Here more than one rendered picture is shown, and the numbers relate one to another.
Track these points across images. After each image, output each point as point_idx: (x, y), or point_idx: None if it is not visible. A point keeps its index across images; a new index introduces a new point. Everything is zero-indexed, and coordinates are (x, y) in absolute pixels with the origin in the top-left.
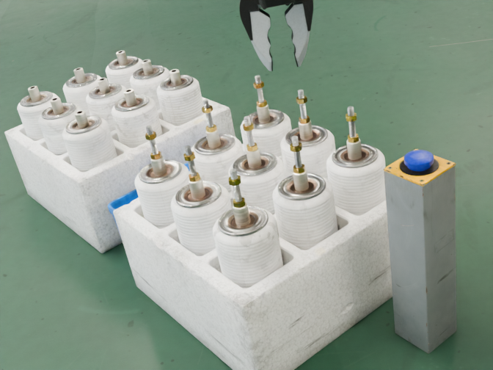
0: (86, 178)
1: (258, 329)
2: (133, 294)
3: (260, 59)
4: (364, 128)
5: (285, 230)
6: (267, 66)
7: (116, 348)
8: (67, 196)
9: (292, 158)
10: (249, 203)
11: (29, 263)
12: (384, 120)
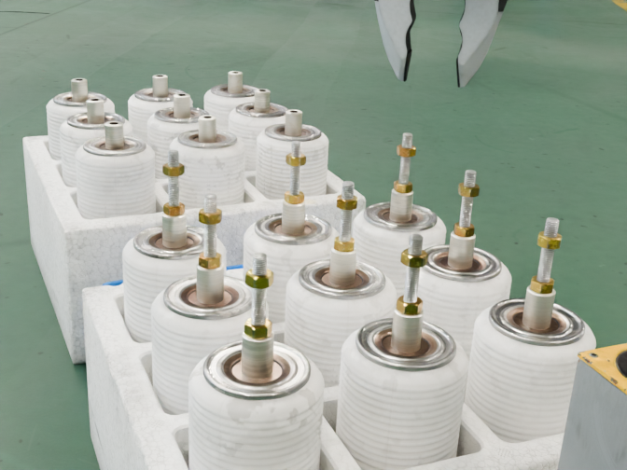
0: (81, 229)
1: None
2: (77, 449)
3: (384, 48)
4: (587, 310)
5: (346, 421)
6: (396, 67)
7: None
8: (56, 254)
9: (418, 295)
10: (306, 349)
11: None
12: (626, 306)
